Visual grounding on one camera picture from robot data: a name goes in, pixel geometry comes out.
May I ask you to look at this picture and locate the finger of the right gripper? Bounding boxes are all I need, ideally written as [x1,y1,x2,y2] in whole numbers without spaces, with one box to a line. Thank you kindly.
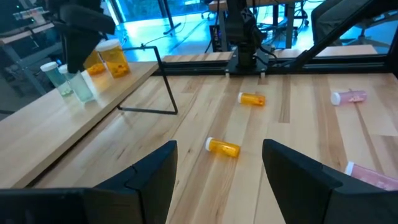
[76,32,101,74]
[65,32,85,74]

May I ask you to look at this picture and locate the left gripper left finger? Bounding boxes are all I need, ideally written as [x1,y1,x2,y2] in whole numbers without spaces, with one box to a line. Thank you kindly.
[92,139,178,224]

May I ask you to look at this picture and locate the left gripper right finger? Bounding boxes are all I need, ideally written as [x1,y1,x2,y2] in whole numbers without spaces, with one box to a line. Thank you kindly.
[261,138,343,224]

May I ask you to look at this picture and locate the green medicine bottle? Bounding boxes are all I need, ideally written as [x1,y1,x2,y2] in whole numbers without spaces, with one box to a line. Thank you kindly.
[39,61,74,97]
[58,64,96,103]

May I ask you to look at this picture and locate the pink medicine bottle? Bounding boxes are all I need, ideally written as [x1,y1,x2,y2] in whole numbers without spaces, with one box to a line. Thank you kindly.
[330,89,368,106]
[344,161,398,192]

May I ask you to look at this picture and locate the small orange medicine bottle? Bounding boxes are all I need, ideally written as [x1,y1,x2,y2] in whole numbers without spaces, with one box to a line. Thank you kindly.
[204,136,242,159]
[237,91,267,107]

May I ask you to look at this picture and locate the wooden shelf black legs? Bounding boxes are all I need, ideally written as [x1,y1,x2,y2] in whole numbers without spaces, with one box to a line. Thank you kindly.
[0,45,180,190]

